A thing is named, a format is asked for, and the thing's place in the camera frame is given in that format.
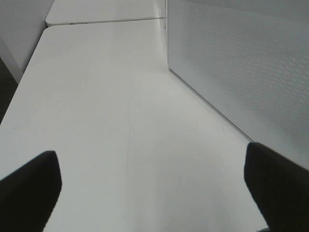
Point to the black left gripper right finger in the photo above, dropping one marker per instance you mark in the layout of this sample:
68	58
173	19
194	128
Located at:
279	187

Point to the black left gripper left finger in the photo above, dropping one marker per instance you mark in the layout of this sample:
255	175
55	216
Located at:
29	194

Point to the white microwave door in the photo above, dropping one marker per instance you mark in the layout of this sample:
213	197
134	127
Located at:
250	60

